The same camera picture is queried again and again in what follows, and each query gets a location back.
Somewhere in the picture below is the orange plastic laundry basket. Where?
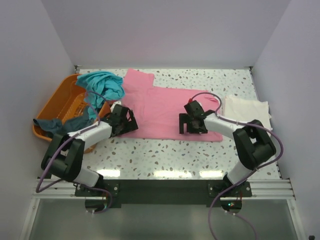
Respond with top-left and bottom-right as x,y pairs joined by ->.
33,73 -> 111,142

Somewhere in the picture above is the pink t shirt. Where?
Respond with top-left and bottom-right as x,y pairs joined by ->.
121,68 -> 223,142

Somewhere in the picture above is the dark teal t shirt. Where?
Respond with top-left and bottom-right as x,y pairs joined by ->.
33,113 -> 94,139

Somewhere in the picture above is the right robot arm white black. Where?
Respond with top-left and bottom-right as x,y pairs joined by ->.
179,100 -> 276,197

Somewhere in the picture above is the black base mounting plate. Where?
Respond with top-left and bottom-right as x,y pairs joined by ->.
74,178 -> 252,210

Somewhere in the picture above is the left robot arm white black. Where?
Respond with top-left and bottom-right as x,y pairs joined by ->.
41,104 -> 138,196

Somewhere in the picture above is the turquoise t shirt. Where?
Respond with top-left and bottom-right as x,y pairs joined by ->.
75,71 -> 125,120

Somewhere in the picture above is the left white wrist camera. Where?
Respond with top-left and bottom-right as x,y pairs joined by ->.
110,100 -> 122,107

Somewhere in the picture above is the folded white t shirt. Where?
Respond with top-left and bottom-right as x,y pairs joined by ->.
222,95 -> 272,130

